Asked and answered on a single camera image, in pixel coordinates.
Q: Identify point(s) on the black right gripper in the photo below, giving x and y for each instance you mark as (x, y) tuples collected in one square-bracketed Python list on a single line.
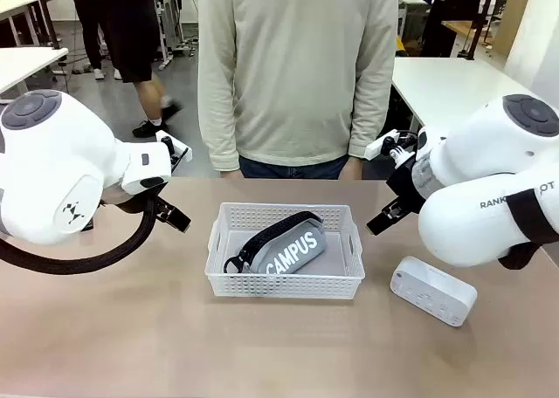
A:
[(406, 182)]

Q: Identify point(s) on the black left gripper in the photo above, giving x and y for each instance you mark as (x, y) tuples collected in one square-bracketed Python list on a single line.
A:
[(126, 199)]

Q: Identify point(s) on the white rectangular power strip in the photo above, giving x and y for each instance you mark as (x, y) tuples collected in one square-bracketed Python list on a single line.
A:
[(432, 291)]

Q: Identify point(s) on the grey CAMPUS pencil pouch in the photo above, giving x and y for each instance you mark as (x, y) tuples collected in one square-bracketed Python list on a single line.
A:
[(288, 249)]

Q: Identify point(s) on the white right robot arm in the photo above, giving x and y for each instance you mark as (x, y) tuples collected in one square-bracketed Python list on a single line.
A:
[(476, 188)]

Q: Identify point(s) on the person's left forearm beige sleeve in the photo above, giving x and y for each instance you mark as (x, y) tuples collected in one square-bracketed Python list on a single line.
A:
[(371, 118)]

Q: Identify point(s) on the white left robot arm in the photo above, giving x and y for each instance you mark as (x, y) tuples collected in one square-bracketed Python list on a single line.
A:
[(52, 162)]

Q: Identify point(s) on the person's right forearm beige sleeve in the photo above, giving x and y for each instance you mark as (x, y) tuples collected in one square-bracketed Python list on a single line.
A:
[(218, 127)]

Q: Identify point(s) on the white perforated plastic basket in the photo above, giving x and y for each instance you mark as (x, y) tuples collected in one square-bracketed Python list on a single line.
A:
[(244, 284)]

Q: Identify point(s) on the person's left hand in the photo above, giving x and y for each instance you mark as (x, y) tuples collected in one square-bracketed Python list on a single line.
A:
[(353, 169)]

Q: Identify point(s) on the person's right hand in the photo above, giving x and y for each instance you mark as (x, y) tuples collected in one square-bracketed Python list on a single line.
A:
[(233, 175)]

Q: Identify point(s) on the large white table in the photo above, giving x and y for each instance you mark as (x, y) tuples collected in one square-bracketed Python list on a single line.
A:
[(445, 84)]

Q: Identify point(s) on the person in beige sweater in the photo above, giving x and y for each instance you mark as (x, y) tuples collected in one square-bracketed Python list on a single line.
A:
[(297, 66)]

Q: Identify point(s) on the bystander in black shorts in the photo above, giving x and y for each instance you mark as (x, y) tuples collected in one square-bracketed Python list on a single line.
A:
[(131, 31)]

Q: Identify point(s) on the wooden top background table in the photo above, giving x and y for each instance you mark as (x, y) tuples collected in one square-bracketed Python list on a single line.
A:
[(458, 26)]

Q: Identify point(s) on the bystander in dark clothes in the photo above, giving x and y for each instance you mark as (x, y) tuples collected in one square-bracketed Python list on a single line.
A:
[(445, 14)]

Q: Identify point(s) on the white framed equipment cart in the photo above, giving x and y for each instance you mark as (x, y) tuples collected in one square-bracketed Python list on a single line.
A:
[(168, 5)]

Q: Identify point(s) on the bystander in black trousers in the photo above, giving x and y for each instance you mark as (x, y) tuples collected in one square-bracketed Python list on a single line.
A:
[(87, 22)]

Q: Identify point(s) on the white table grey leg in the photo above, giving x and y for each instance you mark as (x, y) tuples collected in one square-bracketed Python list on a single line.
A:
[(22, 66)]

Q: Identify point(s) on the tall brown cardboard box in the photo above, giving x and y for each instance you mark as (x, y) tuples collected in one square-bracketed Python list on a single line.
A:
[(513, 14)]

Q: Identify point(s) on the black pole stand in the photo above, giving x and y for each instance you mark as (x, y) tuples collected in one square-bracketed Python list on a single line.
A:
[(46, 9)]

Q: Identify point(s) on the white background desk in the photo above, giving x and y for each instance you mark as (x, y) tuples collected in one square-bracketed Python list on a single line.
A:
[(17, 3)]

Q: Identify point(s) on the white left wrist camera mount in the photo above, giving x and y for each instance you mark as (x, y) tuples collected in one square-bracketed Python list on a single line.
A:
[(177, 153)]

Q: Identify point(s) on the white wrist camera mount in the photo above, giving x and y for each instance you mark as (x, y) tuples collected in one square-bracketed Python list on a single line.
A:
[(380, 145), (177, 153)]

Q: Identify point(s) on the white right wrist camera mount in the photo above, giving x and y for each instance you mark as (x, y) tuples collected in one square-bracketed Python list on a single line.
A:
[(380, 145)]

